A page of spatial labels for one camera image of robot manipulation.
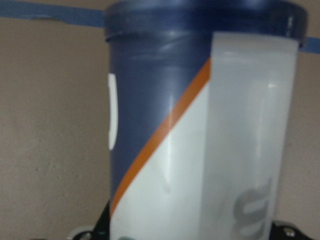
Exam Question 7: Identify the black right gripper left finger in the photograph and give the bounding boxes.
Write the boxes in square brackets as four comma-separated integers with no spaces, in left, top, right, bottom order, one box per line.
[69,201,111,240]

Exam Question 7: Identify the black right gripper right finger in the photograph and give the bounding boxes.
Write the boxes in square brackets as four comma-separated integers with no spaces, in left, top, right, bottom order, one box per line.
[269,220,314,240]

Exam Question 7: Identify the Wilson tennis ball can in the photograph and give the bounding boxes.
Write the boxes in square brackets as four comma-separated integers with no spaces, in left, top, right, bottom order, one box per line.
[105,0,308,240]

